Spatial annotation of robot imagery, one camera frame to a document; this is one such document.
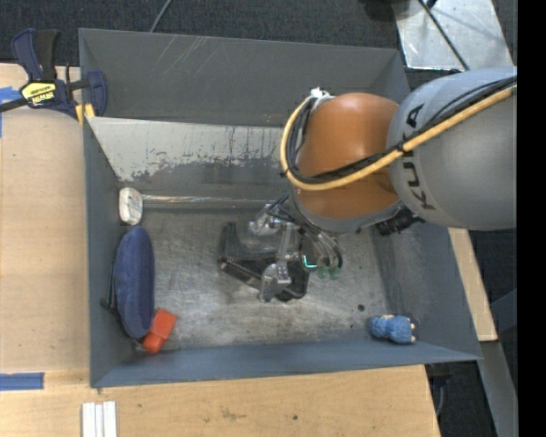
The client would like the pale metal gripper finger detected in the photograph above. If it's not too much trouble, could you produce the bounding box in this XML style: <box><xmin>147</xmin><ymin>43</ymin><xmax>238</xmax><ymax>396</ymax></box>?
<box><xmin>258</xmin><ymin>263</ymin><xmax>294</xmax><ymax>303</ymax></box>

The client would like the black stapler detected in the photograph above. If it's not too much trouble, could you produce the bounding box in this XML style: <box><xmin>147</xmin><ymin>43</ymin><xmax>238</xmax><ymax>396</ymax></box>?
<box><xmin>217</xmin><ymin>220</ymin><xmax>283</xmax><ymax>293</ymax></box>

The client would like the blue toy animal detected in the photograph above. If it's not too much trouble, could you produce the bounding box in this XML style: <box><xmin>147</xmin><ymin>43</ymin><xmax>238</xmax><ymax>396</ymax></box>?
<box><xmin>368</xmin><ymin>313</ymin><xmax>419</xmax><ymax>346</ymax></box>

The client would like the orange-red block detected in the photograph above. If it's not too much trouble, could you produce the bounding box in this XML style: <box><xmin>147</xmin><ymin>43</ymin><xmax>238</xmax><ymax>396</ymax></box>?
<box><xmin>140</xmin><ymin>308</ymin><xmax>178</xmax><ymax>354</ymax></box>

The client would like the dark blue oval cushion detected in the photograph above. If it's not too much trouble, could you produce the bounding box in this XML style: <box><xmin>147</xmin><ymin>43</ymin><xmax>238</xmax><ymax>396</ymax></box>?
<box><xmin>100</xmin><ymin>225</ymin><xmax>157</xmax><ymax>340</ymax></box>

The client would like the white oval packet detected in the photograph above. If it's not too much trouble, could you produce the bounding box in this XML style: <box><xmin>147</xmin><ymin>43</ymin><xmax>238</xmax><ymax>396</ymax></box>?
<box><xmin>117</xmin><ymin>187</ymin><xmax>145</xmax><ymax>227</ymax></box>

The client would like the grey metal bin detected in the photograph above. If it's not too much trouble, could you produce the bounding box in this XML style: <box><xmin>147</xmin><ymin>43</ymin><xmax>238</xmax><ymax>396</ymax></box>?
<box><xmin>77</xmin><ymin>27</ymin><xmax>484</xmax><ymax>389</ymax></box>

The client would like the black cylinder on white bracket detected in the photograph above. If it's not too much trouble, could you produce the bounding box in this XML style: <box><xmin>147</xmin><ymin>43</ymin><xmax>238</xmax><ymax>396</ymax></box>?
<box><xmin>374</xmin><ymin>210</ymin><xmax>420</xmax><ymax>238</ymax></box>

